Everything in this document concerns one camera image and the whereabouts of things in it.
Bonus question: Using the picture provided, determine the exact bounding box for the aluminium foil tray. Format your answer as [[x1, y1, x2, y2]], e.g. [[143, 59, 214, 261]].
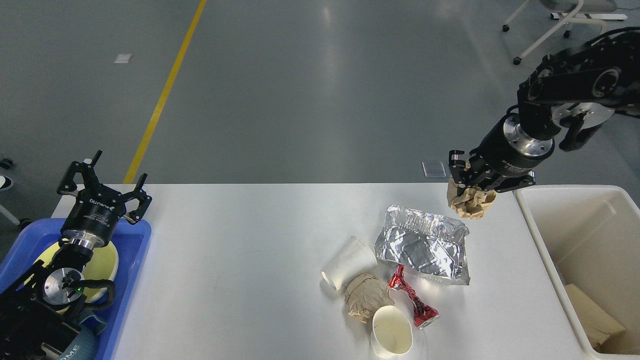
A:
[[374, 205, 471, 286]]

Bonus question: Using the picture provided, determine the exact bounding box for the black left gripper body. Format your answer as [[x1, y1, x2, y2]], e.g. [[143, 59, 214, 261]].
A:
[[60, 190, 134, 249]]

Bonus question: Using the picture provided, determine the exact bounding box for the white floor marker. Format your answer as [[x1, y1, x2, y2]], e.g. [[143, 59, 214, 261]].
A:
[[113, 53, 133, 65]]

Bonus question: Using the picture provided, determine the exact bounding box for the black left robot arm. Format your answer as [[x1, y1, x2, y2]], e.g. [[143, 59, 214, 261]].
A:
[[1, 151, 153, 360]]

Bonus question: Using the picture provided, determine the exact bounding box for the crumpled brown paper wrapper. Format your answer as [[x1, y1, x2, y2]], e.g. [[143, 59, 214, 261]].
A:
[[345, 273, 395, 324]]

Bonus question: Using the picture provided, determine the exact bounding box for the blue-grey HOME mug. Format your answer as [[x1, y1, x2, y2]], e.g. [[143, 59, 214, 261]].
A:
[[54, 310, 107, 360]]

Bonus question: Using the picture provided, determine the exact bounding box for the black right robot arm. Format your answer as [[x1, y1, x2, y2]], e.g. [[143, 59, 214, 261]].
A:
[[448, 26, 640, 196]]

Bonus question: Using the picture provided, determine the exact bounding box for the white far base bar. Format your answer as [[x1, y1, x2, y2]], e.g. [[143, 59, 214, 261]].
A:
[[550, 13, 628, 22]]

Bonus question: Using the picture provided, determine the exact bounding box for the floor outlet cover left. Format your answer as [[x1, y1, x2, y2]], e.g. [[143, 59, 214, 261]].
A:
[[422, 161, 448, 179]]

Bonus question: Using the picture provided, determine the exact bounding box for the white paper cup lying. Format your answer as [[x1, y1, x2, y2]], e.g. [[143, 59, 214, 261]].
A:
[[320, 236, 378, 291]]

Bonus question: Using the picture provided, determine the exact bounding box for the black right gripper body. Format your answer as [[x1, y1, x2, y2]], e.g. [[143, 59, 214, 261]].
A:
[[470, 114, 555, 178]]

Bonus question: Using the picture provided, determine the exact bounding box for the yellow plastic plate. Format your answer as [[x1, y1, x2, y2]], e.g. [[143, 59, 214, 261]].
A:
[[39, 243, 119, 313]]

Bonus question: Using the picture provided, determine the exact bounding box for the red snack wrapper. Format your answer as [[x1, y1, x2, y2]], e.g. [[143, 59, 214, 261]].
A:
[[388, 264, 441, 330]]

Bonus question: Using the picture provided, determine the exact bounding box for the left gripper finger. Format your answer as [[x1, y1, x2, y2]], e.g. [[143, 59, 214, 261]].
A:
[[56, 150, 103, 201], [118, 174, 153, 225]]

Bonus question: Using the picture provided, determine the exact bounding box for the white rolling chair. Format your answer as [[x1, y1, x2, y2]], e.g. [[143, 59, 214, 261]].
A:
[[501, 0, 617, 66]]

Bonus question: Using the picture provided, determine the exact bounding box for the brown paper bag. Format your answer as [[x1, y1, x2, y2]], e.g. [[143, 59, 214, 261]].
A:
[[564, 284, 627, 352]]

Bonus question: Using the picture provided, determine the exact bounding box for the brown paper ball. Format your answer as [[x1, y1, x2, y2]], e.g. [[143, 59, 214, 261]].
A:
[[446, 176, 498, 220]]

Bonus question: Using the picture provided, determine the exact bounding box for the blue plastic tray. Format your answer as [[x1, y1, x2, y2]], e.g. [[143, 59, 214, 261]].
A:
[[0, 218, 152, 360]]

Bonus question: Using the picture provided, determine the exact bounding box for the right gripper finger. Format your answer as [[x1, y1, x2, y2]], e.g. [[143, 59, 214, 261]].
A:
[[447, 149, 489, 193], [480, 170, 536, 193]]

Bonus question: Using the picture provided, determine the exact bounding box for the beige plastic bin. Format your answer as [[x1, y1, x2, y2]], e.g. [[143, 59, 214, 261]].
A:
[[514, 185, 640, 360]]

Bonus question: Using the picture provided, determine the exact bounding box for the white paper cup upright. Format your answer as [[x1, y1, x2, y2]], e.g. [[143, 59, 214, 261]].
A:
[[370, 305, 413, 359]]

